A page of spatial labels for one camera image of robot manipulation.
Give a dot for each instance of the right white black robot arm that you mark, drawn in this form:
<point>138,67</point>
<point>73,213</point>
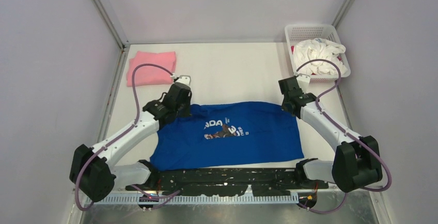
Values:
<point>356,163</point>

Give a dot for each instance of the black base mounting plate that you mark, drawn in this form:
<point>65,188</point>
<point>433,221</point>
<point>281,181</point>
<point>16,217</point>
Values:
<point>228,182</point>

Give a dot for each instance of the blue printed t shirt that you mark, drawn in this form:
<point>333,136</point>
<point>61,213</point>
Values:
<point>228,134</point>

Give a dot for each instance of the pink folded t shirt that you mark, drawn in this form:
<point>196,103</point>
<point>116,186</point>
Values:
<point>149,75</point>

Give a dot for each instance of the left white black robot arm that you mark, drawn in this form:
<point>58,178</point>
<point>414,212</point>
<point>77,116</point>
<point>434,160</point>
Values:
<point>116,154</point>

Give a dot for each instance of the white crumpled t shirt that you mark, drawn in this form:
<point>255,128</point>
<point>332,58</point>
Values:
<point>319,57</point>

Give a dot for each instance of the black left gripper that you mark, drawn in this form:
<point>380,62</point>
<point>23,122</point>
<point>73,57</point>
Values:
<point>187,111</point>

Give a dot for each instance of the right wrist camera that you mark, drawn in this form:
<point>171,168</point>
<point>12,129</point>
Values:
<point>303,81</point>

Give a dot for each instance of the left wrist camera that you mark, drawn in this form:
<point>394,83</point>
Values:
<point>183,79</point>

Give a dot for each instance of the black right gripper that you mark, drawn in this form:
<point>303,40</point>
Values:
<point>283,105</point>

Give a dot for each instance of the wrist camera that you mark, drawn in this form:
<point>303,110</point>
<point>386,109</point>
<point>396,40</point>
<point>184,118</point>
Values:
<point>183,79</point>
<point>303,81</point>

